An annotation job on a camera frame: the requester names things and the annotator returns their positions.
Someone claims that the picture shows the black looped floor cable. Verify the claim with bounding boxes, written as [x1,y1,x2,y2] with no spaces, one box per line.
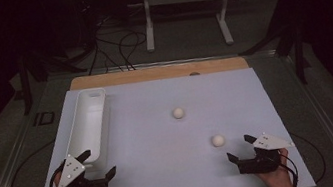
[115,29,153,73]

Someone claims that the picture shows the black tripod stand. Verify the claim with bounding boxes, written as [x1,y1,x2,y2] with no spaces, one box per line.
[234,15,315,95]
[15,44,93,117]

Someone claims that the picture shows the right hand-held gripper cable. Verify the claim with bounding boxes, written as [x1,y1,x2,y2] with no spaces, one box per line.
[276,148,302,187]

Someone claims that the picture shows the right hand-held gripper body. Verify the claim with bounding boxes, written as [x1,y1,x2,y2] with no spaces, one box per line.
[233,128,299,177]

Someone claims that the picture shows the white table mat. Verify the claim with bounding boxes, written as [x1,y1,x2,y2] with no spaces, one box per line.
[15,54,318,187]

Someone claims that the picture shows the white ball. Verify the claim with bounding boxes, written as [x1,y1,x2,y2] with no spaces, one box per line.
[210,133,226,149]
[171,106,187,121]

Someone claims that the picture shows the white rectangular plastic container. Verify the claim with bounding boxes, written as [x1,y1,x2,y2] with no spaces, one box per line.
[56,86,121,177]

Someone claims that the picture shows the person's right hand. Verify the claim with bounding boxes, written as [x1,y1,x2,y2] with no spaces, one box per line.
[253,147,297,187]

